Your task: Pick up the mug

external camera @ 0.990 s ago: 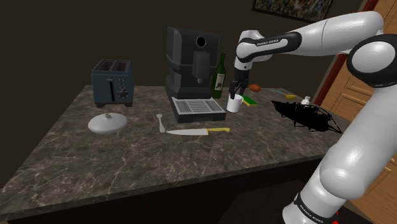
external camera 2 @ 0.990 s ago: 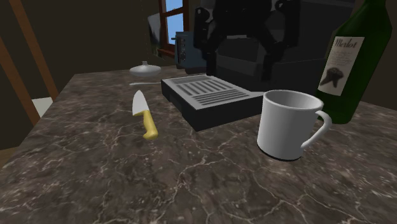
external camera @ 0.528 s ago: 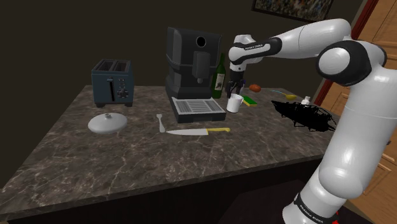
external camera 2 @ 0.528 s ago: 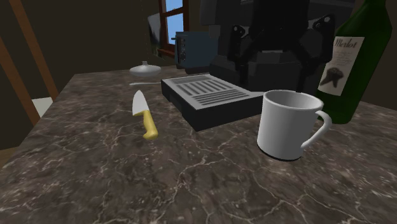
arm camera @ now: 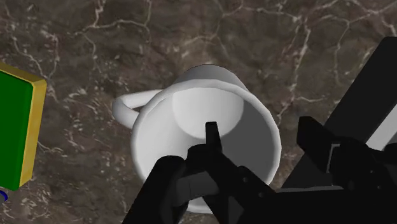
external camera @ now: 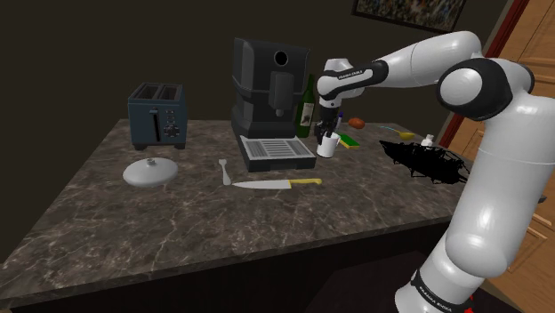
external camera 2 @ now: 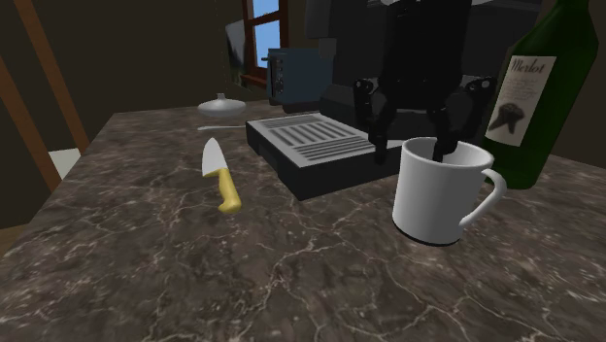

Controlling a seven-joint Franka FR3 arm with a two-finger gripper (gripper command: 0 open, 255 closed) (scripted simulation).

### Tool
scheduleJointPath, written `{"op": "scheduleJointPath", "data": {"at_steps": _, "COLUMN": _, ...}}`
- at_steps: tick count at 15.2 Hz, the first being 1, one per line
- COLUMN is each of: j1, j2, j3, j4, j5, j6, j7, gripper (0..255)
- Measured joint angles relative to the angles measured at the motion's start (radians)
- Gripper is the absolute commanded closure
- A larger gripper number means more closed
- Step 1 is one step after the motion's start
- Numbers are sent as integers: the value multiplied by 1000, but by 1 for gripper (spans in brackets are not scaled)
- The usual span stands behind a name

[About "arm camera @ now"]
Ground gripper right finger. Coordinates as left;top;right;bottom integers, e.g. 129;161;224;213
296;116;397;191

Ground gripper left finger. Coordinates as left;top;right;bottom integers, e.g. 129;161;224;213
122;121;275;224

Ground white mug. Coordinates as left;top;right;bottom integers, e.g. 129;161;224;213
111;64;282;215

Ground green and yellow box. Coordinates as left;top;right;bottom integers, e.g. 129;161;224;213
0;61;48;192

